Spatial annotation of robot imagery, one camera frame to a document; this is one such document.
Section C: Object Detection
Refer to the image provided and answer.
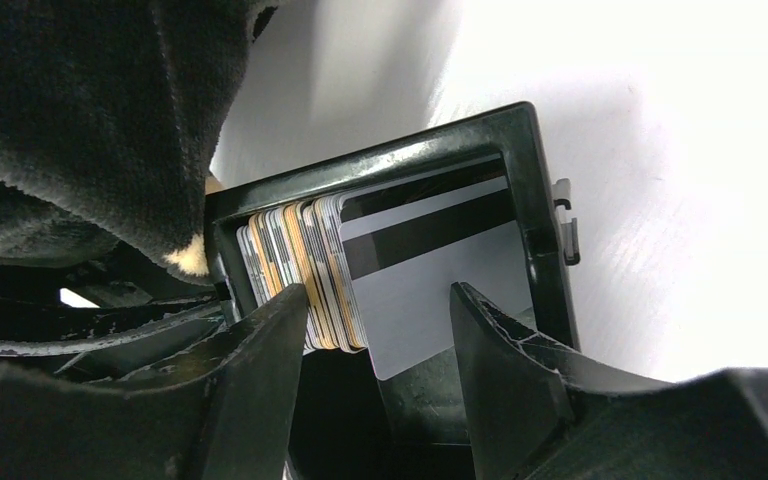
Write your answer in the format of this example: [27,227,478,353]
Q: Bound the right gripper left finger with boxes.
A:
[0,285,308,479]

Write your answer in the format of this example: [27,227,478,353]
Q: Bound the silver credit card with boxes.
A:
[339,176,533,380]

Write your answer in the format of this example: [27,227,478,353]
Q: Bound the black floral pillow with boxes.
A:
[0,1,277,284]

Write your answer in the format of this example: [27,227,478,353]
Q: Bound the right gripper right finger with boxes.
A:
[450,283,768,479]

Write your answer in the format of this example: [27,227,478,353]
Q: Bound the stack of cards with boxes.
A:
[236,195,368,353]

